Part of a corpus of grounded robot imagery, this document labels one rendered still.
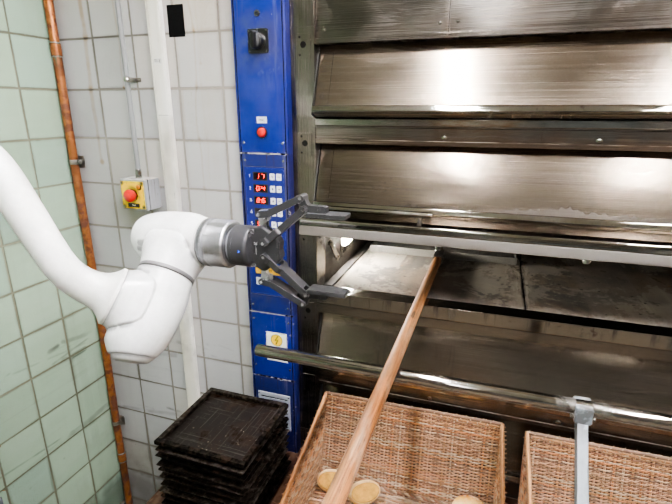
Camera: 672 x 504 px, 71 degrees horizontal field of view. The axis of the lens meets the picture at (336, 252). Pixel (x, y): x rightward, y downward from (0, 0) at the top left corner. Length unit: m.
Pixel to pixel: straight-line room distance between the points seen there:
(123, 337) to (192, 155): 0.84
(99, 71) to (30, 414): 1.15
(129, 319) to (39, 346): 1.06
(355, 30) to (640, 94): 0.69
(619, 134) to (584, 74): 0.16
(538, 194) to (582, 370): 0.51
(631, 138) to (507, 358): 0.65
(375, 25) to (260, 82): 0.34
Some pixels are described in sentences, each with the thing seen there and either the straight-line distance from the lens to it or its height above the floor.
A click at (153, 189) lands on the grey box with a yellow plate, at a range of 1.64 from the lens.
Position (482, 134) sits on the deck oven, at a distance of 1.28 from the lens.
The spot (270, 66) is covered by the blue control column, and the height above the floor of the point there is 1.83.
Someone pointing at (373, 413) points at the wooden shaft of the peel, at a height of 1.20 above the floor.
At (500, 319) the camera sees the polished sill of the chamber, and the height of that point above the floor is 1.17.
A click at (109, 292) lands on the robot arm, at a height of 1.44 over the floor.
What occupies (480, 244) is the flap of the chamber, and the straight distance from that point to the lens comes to 1.17.
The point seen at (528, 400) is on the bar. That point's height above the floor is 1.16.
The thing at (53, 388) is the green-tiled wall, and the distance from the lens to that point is 1.97.
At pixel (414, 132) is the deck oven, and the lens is 1.29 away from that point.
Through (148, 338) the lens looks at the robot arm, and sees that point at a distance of 0.84.
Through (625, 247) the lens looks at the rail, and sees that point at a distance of 1.20.
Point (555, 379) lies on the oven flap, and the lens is 1.47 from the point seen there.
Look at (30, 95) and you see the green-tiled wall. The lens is 1.81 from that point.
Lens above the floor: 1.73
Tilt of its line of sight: 17 degrees down
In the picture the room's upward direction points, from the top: straight up
